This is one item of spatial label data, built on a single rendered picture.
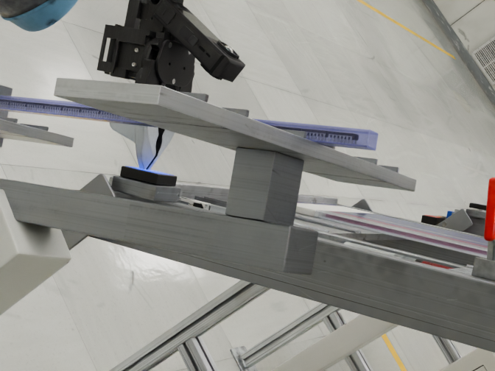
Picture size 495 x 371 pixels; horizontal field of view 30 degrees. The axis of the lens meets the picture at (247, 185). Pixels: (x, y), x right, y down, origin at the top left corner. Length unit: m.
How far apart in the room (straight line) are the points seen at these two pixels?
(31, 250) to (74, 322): 1.45
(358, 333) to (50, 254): 1.39
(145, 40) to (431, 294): 0.40
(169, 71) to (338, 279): 0.29
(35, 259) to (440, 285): 0.39
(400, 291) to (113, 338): 1.39
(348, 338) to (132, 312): 0.58
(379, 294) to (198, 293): 1.74
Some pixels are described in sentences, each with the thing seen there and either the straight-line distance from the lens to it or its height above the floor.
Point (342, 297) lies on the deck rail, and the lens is 0.93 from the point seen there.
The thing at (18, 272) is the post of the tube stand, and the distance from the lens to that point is 0.73.
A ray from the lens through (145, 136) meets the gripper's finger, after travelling 1.01.
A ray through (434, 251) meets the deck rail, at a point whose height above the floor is 0.84.
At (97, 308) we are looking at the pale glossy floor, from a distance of 2.24.
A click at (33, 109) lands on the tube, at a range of 0.74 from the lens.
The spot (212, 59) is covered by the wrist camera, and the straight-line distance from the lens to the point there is 0.98.
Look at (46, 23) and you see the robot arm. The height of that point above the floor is 0.71.
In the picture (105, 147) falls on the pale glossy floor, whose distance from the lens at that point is 2.71.
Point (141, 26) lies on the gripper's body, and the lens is 1.05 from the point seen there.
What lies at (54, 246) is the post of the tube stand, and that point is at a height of 0.84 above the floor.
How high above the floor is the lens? 1.25
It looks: 22 degrees down
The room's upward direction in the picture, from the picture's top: 54 degrees clockwise
